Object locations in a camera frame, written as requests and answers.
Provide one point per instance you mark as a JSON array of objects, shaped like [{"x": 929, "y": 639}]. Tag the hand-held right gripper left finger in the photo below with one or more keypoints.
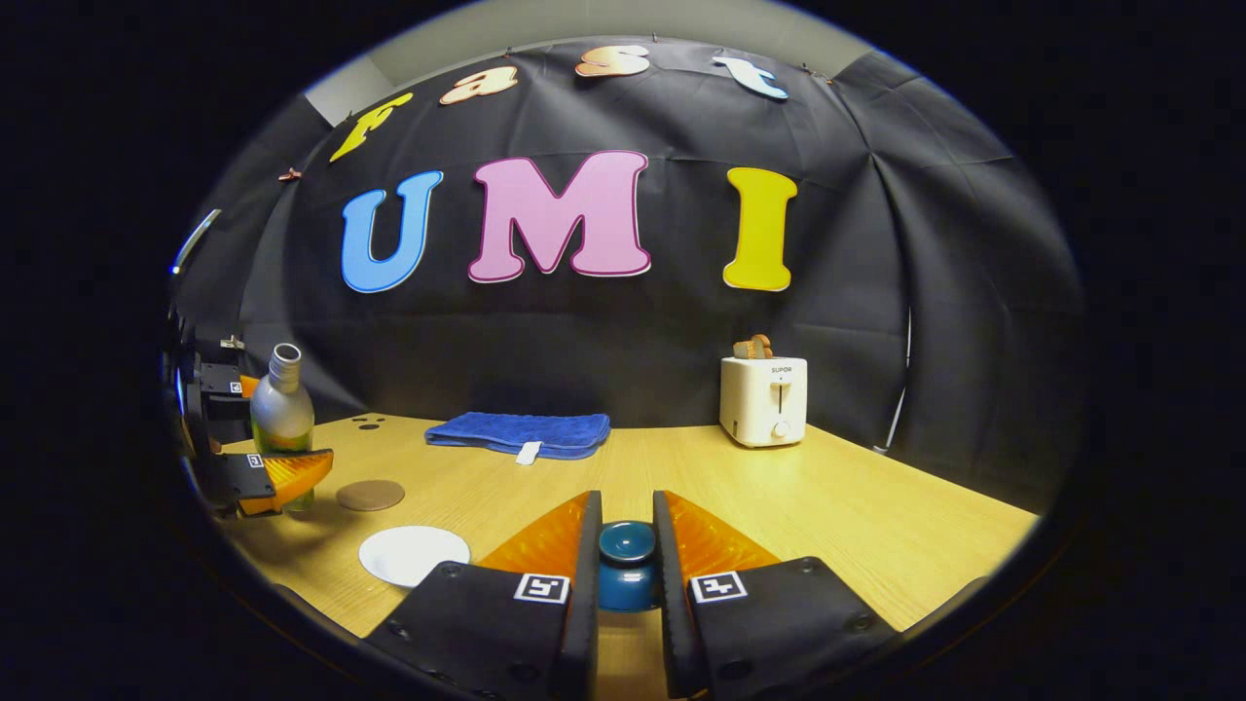
[{"x": 587, "y": 604}]

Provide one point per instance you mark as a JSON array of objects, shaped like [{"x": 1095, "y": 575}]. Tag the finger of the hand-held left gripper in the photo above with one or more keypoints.
[
  {"x": 248, "y": 477},
  {"x": 219, "y": 382}
]

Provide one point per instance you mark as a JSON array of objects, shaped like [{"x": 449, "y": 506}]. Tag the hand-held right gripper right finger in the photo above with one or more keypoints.
[{"x": 672, "y": 623}]

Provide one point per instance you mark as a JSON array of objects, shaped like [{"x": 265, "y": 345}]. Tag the blue teacup lid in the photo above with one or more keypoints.
[{"x": 626, "y": 574}]

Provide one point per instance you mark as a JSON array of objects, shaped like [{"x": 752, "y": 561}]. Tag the silver green label water bottle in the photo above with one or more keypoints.
[{"x": 282, "y": 409}]

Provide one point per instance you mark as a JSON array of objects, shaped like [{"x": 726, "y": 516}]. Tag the round brown coaster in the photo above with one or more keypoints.
[{"x": 370, "y": 495}]

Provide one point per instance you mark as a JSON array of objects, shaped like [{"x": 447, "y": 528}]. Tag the blue ceramic teacup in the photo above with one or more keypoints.
[{"x": 414, "y": 555}]

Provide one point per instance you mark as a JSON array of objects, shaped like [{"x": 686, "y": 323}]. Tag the blue folded towel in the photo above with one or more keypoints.
[{"x": 516, "y": 431}]

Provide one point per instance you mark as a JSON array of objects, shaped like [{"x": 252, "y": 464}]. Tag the white toaster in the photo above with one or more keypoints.
[{"x": 764, "y": 399}]

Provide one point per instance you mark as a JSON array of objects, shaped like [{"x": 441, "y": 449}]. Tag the bread slice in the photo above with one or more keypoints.
[{"x": 752, "y": 348}]

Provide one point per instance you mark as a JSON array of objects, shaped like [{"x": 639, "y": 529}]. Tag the black backdrop cloth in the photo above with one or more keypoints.
[{"x": 876, "y": 292}]

